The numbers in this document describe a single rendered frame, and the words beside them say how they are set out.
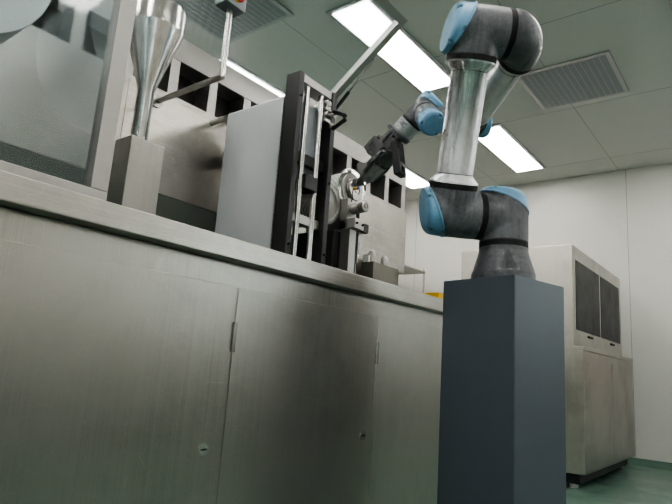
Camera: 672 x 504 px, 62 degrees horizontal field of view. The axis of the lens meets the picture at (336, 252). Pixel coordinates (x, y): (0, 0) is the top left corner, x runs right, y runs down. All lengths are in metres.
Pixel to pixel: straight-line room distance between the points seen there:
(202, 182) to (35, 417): 1.11
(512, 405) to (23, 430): 0.89
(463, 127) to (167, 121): 0.90
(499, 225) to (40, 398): 1.00
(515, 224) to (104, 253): 0.90
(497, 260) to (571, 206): 5.06
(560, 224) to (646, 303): 1.14
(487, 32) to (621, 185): 5.05
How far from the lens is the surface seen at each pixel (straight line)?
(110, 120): 1.03
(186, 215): 1.80
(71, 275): 0.92
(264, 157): 1.66
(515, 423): 1.27
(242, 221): 1.65
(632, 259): 6.14
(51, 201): 0.88
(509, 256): 1.37
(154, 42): 1.52
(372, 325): 1.46
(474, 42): 1.37
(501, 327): 1.28
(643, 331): 6.03
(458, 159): 1.36
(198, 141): 1.87
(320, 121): 1.60
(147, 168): 1.41
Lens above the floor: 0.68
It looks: 11 degrees up
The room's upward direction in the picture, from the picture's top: 4 degrees clockwise
